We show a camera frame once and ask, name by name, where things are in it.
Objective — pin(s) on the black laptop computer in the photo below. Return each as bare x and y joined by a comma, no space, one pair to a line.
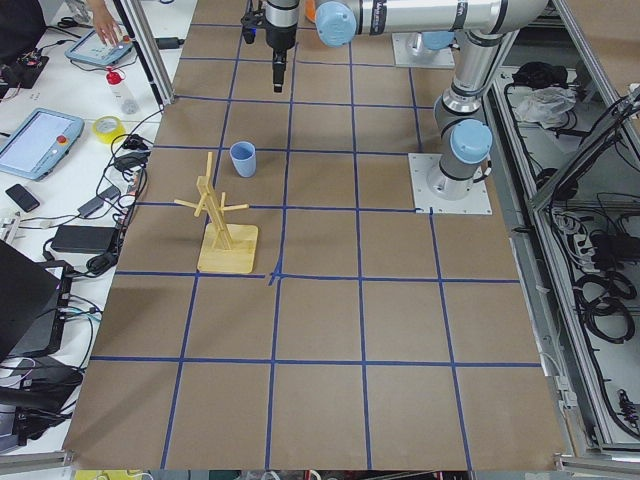
33,296

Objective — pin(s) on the blue teach pendant far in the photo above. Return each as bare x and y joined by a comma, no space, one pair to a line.
89,49

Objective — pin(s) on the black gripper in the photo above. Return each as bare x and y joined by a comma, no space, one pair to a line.
279,37

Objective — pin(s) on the crumpled white cloth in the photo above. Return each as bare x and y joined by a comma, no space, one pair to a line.
548,107

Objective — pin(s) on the black smartphone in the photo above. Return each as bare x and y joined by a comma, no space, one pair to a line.
22,198

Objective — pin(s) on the blue teach pendant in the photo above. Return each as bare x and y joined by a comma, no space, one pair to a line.
89,49
40,143

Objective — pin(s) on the small black charger brick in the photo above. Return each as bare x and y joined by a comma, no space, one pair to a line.
166,43

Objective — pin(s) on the black scissors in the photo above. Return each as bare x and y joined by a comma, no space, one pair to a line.
67,22

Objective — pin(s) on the blue teach pendant near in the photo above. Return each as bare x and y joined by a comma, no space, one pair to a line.
40,143

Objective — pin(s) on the yellow tape roll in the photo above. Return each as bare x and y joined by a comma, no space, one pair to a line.
108,129

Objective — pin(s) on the translucent white plastic cup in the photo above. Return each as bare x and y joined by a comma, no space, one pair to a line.
243,156

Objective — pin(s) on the wooden cup tree stand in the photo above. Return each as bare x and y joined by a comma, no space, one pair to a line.
226,248

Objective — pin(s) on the red-capped squeeze bottle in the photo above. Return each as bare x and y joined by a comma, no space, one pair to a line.
124,97

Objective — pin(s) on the orange can-shaped container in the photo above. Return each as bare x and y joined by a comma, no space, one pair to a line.
310,13

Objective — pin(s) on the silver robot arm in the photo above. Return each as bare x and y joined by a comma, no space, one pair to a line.
480,28
421,42

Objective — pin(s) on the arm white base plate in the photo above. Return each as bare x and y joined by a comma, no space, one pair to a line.
434,192
404,57

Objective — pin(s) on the aluminium frame post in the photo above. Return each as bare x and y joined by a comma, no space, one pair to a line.
135,22

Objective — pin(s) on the black power adapter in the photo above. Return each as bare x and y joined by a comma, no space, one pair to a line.
83,239

